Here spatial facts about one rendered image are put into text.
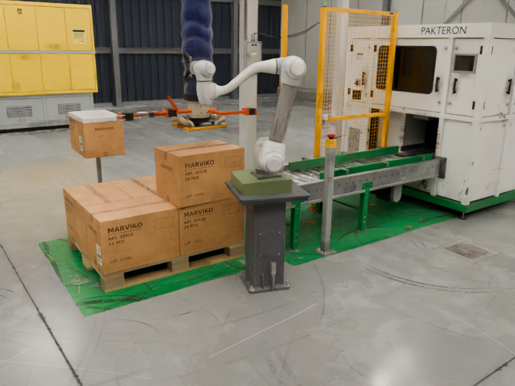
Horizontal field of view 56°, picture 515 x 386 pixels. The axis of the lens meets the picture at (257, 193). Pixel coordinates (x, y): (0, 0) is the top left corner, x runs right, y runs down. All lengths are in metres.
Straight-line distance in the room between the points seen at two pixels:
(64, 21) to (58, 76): 1.09
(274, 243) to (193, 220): 0.70
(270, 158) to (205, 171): 0.79
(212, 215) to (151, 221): 0.52
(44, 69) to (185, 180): 7.54
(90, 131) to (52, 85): 5.88
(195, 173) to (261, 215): 0.64
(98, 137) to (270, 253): 2.39
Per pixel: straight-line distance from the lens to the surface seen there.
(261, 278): 3.63
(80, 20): 11.14
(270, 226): 3.49
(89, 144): 5.17
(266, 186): 3.34
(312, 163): 4.97
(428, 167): 5.44
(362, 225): 4.87
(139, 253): 3.74
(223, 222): 3.99
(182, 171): 3.66
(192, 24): 3.77
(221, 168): 3.84
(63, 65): 11.02
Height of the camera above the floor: 1.73
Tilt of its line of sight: 17 degrees down
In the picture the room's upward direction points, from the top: 1 degrees clockwise
